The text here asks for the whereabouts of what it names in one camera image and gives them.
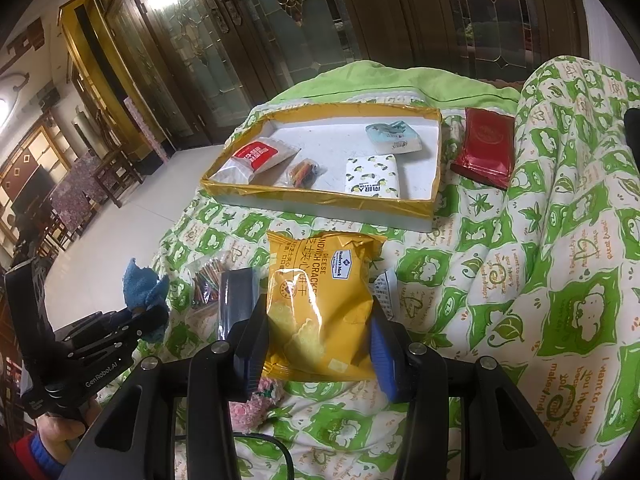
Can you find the floral patterned panel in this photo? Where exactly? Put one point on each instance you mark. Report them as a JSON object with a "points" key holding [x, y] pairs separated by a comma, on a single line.
{"points": [[145, 130]]}

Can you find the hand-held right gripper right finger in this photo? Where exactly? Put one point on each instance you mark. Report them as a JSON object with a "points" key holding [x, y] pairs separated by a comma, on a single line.
{"points": [[385, 355]]}

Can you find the bag of coloured felt sheets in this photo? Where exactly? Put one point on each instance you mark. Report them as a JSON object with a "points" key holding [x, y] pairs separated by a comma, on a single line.
{"points": [[237, 300]]}

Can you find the wooden chair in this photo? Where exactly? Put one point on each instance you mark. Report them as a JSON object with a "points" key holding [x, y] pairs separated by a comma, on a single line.
{"points": [[117, 175]]}

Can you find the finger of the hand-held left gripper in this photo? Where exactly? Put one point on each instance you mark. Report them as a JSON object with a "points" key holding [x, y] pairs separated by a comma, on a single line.
{"points": [[100, 325], [150, 325]]}

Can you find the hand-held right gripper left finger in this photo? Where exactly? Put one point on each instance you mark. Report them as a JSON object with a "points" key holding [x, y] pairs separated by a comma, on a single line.
{"points": [[250, 340]]}

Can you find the gold-edged white box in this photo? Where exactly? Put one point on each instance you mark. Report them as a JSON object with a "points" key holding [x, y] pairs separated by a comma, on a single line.
{"points": [[330, 140]]}

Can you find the lemon print tissue pack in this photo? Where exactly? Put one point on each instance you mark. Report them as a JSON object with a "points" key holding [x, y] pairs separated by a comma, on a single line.
{"points": [[372, 175]]}

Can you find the wooden shelf cabinet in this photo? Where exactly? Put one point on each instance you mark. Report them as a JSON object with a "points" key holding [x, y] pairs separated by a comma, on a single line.
{"points": [[30, 155]]}

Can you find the white packet with red label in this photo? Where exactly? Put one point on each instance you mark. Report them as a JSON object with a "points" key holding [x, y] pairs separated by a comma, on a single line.
{"points": [[255, 160]]}

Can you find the dark television screen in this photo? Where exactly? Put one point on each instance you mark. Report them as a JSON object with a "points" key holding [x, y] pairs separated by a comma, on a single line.
{"points": [[32, 190]]}

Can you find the blue towel with yellow band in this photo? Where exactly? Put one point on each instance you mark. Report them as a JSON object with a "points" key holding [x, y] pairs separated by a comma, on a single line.
{"points": [[145, 285]]}

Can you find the wooden glass door set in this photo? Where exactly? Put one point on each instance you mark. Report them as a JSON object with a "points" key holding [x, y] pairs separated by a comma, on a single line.
{"points": [[280, 35]]}

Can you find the table with patterned cloth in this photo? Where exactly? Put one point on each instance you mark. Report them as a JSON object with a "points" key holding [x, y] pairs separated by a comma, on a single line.
{"points": [[72, 200]]}

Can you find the light blue tissue pack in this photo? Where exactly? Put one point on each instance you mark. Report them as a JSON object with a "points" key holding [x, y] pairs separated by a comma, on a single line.
{"points": [[392, 135]]}

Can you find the dark red packet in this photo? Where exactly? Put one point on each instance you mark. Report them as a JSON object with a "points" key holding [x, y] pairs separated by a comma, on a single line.
{"points": [[482, 147]]}

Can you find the black rounded object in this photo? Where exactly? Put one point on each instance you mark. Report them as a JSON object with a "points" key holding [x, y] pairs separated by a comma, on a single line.
{"points": [[632, 130]]}

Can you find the plain green sheet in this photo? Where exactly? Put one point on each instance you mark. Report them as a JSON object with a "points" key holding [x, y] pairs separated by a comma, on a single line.
{"points": [[400, 80]]}

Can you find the pink crochet piece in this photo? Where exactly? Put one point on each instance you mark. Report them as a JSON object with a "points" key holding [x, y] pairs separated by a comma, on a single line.
{"points": [[255, 402]]}

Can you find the person's left hand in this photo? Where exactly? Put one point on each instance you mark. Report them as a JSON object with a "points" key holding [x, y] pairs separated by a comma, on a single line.
{"points": [[55, 430]]}

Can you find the bag of coloured sticks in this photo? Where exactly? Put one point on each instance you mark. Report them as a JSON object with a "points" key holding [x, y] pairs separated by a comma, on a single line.
{"points": [[302, 170], [207, 285]]}

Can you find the person's left forearm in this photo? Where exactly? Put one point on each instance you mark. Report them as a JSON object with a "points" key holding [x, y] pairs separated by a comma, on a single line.
{"points": [[30, 457]]}

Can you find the yellow cracker packet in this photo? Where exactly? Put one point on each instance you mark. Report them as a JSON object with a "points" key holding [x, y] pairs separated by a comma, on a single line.
{"points": [[310, 310]]}

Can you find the green printed quilt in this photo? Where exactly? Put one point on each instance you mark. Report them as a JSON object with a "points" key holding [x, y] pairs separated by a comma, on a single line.
{"points": [[500, 285]]}

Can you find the white packet with black text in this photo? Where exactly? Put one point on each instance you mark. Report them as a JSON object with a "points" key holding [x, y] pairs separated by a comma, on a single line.
{"points": [[387, 295]]}

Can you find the wall lamp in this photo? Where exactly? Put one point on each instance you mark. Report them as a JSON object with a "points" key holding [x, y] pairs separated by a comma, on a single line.
{"points": [[10, 95]]}

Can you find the gold framed wooden cabinet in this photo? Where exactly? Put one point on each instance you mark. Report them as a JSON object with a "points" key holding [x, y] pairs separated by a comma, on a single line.
{"points": [[100, 60]]}

